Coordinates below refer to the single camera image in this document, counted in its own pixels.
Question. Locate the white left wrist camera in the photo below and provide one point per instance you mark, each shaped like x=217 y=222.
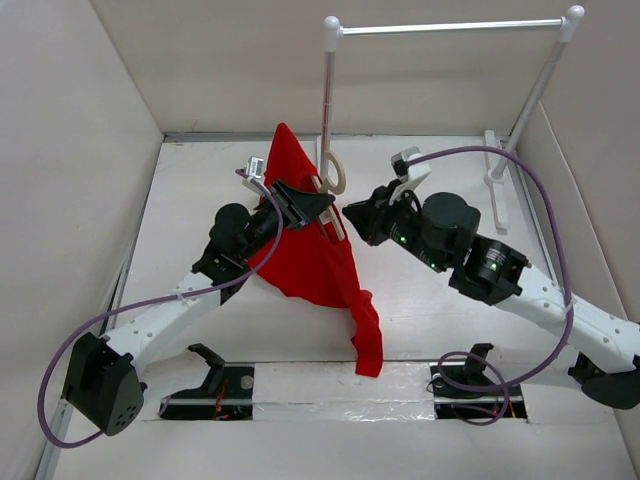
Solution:
x=253 y=174

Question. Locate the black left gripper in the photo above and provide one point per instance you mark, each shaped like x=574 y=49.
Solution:
x=298 y=207

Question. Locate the silver foil tape strip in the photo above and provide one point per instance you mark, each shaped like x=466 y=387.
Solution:
x=332 y=391

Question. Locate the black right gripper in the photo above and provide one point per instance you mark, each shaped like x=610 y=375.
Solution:
x=369 y=218

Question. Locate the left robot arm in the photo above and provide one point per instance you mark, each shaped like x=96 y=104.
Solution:
x=102 y=380

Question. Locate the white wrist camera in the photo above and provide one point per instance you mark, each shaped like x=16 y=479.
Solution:
x=253 y=174
x=409 y=174

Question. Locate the white metal clothes rack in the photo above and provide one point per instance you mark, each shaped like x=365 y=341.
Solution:
x=437 y=67

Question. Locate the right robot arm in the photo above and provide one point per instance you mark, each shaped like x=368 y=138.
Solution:
x=597 y=353

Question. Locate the red t-shirt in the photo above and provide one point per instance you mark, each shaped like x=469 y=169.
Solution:
x=314 y=263

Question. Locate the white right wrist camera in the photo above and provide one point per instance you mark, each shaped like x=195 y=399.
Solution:
x=409 y=174

